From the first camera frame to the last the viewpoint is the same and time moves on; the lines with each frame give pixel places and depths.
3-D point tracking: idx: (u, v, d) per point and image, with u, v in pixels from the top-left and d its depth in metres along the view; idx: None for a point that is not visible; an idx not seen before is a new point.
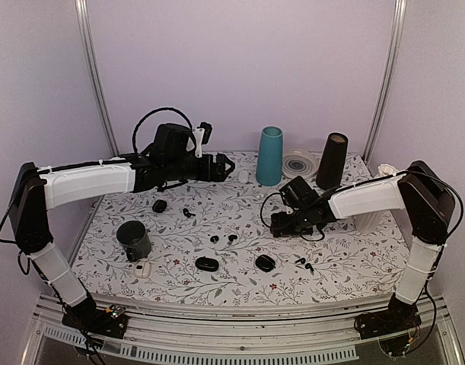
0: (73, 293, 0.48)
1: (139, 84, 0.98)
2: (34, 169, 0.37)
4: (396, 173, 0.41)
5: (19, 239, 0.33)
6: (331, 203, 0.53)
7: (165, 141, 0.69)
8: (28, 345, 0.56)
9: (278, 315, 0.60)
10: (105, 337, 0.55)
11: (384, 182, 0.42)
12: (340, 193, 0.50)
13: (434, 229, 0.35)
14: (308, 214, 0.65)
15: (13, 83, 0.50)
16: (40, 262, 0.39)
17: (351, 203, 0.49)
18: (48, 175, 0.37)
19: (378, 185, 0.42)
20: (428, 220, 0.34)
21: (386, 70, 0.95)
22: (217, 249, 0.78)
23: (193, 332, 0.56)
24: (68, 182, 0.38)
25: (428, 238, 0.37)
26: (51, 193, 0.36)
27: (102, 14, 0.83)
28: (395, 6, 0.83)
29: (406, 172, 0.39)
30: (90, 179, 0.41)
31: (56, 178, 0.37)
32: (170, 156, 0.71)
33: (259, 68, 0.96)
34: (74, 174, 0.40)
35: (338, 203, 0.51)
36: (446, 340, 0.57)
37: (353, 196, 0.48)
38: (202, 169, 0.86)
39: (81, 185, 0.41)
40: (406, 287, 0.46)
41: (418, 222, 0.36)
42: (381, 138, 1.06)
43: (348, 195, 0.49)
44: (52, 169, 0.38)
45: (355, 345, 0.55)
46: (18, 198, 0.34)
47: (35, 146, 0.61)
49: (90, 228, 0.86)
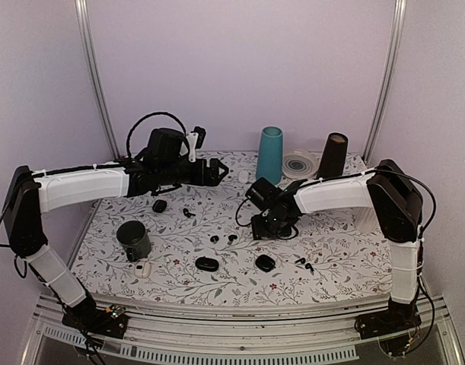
0: (71, 293, 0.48)
1: (139, 83, 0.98)
2: (29, 172, 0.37)
4: (364, 172, 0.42)
5: (14, 242, 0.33)
6: (296, 198, 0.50)
7: (159, 148, 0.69)
8: (27, 345, 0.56)
9: (278, 315, 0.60)
10: (105, 337, 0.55)
11: (353, 181, 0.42)
12: (307, 188, 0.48)
13: (402, 228, 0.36)
14: (275, 211, 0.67)
15: (12, 82, 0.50)
16: (39, 262, 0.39)
17: (317, 200, 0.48)
18: (42, 178, 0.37)
19: (348, 183, 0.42)
20: (396, 220, 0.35)
21: (386, 70, 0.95)
22: (217, 249, 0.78)
23: (193, 332, 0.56)
24: (62, 185, 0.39)
25: (397, 236, 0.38)
26: (45, 196, 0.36)
27: (102, 14, 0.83)
28: (395, 6, 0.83)
29: (376, 172, 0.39)
30: (84, 182, 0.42)
31: (50, 181, 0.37)
32: (164, 161, 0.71)
33: (259, 68, 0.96)
34: (69, 178, 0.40)
35: (304, 199, 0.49)
36: (446, 339, 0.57)
37: (320, 192, 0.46)
38: (196, 174, 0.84)
39: (75, 188, 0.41)
40: (404, 288, 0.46)
41: (386, 222, 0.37)
42: (381, 138, 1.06)
43: (313, 192, 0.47)
44: (48, 172, 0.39)
45: (355, 345, 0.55)
46: (12, 201, 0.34)
47: (35, 147, 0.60)
49: (90, 228, 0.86)
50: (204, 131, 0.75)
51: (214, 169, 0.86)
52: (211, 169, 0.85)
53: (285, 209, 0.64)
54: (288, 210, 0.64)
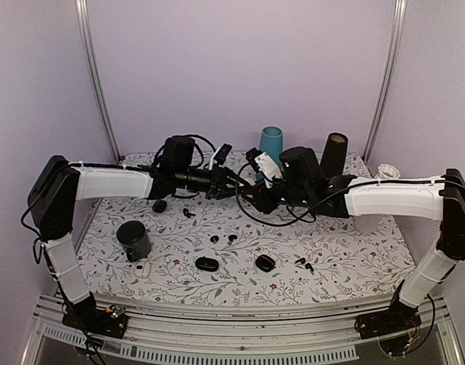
0: (82, 286, 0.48)
1: (139, 83, 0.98)
2: (65, 162, 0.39)
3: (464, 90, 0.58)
4: (435, 181, 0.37)
5: (43, 225, 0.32)
6: (347, 198, 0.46)
7: (174, 158, 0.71)
8: (28, 345, 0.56)
9: (278, 315, 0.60)
10: (105, 337, 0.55)
11: (420, 189, 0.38)
12: (361, 188, 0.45)
13: None
14: (317, 207, 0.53)
15: (11, 82, 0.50)
16: (56, 252, 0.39)
17: (374, 203, 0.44)
18: (81, 169, 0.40)
19: (413, 190, 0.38)
20: (457, 237, 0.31)
21: (386, 70, 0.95)
22: (217, 249, 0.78)
23: (193, 332, 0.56)
24: (96, 177, 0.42)
25: (455, 254, 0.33)
26: (81, 184, 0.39)
27: (103, 14, 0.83)
28: (395, 6, 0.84)
29: (447, 182, 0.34)
30: (113, 179, 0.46)
31: (89, 172, 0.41)
32: (179, 169, 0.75)
33: (260, 67, 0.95)
34: (101, 172, 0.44)
35: (356, 201, 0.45)
36: (446, 340, 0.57)
37: (377, 195, 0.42)
38: (209, 180, 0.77)
39: (104, 182, 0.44)
40: (409, 289, 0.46)
41: (449, 238, 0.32)
42: (381, 137, 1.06)
43: (370, 193, 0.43)
44: (83, 164, 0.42)
45: (355, 345, 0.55)
46: (48, 188, 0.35)
47: (34, 148, 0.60)
49: (90, 228, 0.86)
50: (230, 147, 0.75)
51: (226, 172, 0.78)
52: (224, 171, 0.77)
53: (331, 207, 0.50)
54: (333, 209, 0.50)
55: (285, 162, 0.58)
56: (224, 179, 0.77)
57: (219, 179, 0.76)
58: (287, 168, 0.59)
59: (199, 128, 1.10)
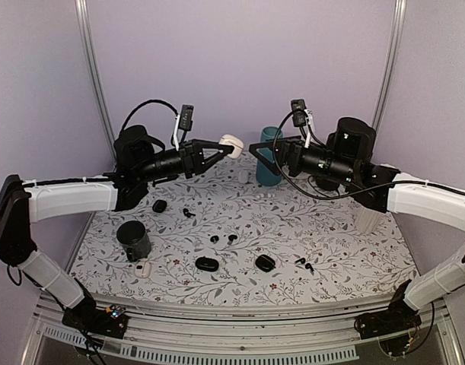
0: (74, 294, 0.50)
1: (139, 83, 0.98)
2: (19, 182, 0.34)
3: (464, 91, 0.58)
4: None
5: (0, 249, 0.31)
6: (390, 193, 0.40)
7: (126, 154, 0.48)
8: (27, 345, 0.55)
9: (278, 315, 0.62)
10: (105, 337, 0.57)
11: None
12: (408, 186, 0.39)
13: None
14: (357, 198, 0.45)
15: (11, 83, 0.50)
16: (30, 268, 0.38)
17: (416, 205, 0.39)
18: (33, 188, 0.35)
19: (460, 201, 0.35)
20: None
21: (386, 70, 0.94)
22: (217, 249, 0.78)
23: (193, 332, 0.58)
24: (51, 198, 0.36)
25: None
26: (35, 207, 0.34)
27: (102, 14, 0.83)
28: (395, 7, 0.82)
29: None
30: (72, 196, 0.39)
31: (40, 192, 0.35)
32: (143, 166, 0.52)
33: (259, 68, 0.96)
34: (59, 190, 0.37)
35: (399, 198, 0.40)
36: (446, 340, 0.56)
37: (423, 198, 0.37)
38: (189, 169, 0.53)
39: (61, 201, 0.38)
40: (421, 295, 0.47)
41: None
42: (381, 138, 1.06)
43: (417, 193, 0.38)
44: (38, 182, 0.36)
45: (355, 345, 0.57)
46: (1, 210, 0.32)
47: (33, 148, 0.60)
49: (90, 228, 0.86)
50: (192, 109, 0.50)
51: (197, 147, 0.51)
52: (190, 147, 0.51)
53: (371, 198, 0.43)
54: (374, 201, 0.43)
55: (345, 133, 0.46)
56: (200, 157, 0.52)
57: (192, 165, 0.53)
58: (343, 141, 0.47)
59: (199, 128, 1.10)
